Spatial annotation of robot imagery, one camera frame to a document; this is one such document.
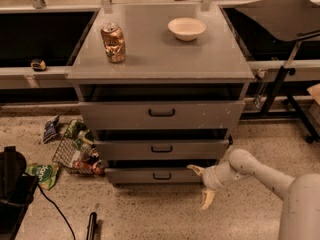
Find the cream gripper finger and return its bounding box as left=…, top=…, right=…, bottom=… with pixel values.
left=187, top=165, right=205, bottom=177
left=201, top=188, right=216, bottom=210

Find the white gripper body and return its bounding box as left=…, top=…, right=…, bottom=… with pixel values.
left=202, top=166, right=223, bottom=190

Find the grey bottom drawer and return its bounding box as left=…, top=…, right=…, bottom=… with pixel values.
left=105, top=167, right=202, bottom=184

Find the grey drawer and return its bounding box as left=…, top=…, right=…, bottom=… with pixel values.
left=78, top=101, right=244, bottom=130
left=95, top=140, right=229, bottom=160
left=105, top=167, right=202, bottom=184

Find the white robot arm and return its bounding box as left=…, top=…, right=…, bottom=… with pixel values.
left=187, top=149, right=320, bottom=240

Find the grey middle drawer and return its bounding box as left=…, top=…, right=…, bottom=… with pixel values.
left=95, top=140, right=229, bottom=160

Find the grey drawer cabinet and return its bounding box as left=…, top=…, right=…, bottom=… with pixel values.
left=66, top=3, right=256, bottom=187

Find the grey top drawer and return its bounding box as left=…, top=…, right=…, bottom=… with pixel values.
left=78, top=101, right=244, bottom=130

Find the red can in basket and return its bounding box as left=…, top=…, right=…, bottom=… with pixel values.
left=92, top=160, right=105, bottom=176

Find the black cylinder tool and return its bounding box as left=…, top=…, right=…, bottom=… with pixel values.
left=86, top=212, right=97, bottom=240

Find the green bottle in basket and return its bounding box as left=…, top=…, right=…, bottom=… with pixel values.
left=64, top=119, right=87, bottom=139

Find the white bowl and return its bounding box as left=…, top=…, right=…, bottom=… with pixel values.
left=168, top=17, right=206, bottom=41

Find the green snack bag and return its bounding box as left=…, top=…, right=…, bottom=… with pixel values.
left=26, top=164, right=59, bottom=190

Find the crushed gold soda can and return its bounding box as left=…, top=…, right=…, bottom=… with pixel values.
left=100, top=22, right=126, bottom=63

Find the blue snack bag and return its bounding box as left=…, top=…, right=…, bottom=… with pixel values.
left=43, top=115, right=60, bottom=143

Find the black tray stand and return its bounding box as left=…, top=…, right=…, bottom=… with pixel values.
left=226, top=0, right=320, bottom=143

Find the yellow black tape measure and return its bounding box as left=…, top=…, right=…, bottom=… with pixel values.
left=30, top=59, right=46, bottom=71

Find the wire basket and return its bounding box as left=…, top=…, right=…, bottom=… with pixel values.
left=53, top=128, right=101, bottom=175

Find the black cable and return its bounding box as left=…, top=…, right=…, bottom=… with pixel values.
left=23, top=172, right=77, bottom=240

